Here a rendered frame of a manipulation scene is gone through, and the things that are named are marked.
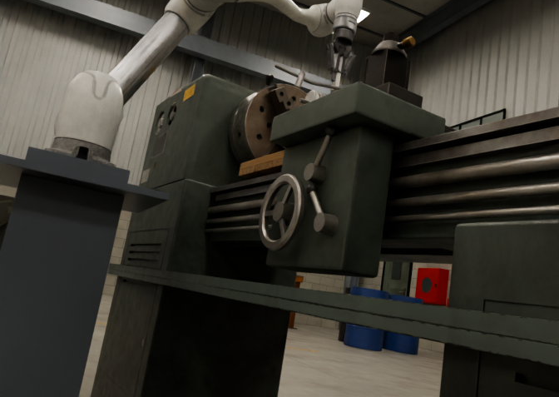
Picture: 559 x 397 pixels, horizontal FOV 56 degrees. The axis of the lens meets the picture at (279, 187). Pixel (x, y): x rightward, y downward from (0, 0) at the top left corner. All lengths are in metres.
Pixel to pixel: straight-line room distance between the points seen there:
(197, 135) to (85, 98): 0.42
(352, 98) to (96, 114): 0.80
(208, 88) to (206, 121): 0.12
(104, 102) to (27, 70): 10.88
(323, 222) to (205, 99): 0.98
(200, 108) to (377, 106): 0.96
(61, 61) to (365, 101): 11.64
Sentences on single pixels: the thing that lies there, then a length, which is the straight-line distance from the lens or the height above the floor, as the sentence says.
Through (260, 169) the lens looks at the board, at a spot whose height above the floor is 0.87.
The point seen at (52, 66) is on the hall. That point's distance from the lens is 12.41.
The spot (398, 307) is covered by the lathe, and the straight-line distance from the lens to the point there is 0.72.
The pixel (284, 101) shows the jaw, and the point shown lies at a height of 1.15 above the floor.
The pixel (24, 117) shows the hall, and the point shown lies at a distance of 12.10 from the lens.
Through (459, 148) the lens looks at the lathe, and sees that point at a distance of 0.91.
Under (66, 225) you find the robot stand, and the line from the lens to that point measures 1.40.
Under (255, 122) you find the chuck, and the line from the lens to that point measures 1.69.
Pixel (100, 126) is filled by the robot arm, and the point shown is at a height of 0.91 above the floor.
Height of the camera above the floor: 0.54
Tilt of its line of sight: 12 degrees up
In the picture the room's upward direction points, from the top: 10 degrees clockwise
